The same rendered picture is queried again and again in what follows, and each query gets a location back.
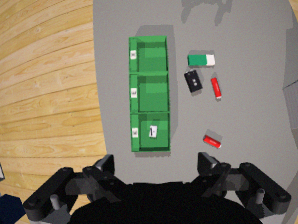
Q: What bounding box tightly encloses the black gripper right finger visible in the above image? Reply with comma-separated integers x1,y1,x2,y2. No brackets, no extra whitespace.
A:
176,152,292,224

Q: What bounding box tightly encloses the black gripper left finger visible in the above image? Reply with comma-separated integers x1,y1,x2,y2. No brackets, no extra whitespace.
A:
23,154,143,224

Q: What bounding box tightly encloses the green compartment tray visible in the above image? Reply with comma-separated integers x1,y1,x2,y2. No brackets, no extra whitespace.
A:
129,36,170,152

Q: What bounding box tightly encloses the red aa battery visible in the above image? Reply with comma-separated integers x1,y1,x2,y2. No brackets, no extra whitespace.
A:
203,135,222,148
211,78,222,99

